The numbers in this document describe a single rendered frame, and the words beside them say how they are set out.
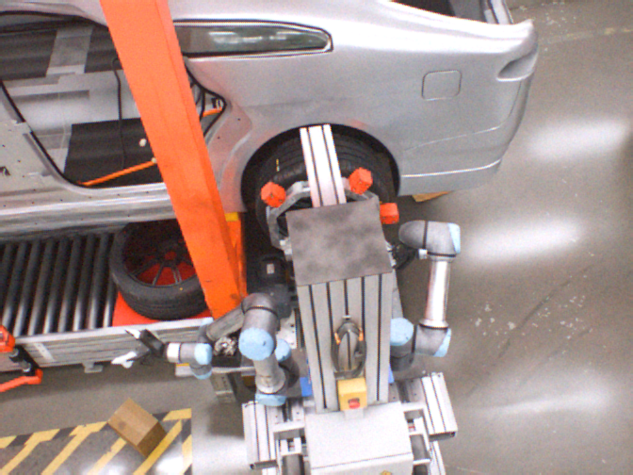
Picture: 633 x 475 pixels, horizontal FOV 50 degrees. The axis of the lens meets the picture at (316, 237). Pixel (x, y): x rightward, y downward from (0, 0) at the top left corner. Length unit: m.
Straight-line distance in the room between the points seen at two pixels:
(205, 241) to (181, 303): 0.83
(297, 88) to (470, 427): 1.95
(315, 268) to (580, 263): 2.85
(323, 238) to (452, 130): 1.61
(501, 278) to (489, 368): 0.60
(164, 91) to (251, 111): 0.81
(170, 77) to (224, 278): 1.15
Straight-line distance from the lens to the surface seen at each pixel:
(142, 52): 2.25
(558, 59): 5.73
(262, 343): 2.32
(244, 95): 3.02
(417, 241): 2.73
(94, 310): 4.03
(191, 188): 2.66
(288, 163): 3.21
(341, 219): 1.84
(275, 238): 3.40
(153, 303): 3.70
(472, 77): 3.11
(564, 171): 4.87
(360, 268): 1.75
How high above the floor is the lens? 3.47
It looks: 53 degrees down
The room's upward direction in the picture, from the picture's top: 6 degrees counter-clockwise
